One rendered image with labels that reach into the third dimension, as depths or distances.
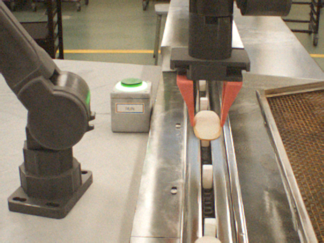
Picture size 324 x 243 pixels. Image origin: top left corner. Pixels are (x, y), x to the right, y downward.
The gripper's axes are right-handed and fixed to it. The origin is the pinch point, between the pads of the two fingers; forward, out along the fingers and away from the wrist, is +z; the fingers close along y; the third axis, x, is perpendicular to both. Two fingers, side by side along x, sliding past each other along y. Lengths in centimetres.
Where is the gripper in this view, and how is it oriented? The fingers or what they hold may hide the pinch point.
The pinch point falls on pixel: (207, 119)
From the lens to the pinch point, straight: 75.7
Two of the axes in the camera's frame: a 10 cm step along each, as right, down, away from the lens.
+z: -0.1, 9.3, 3.8
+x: 0.5, -3.7, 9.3
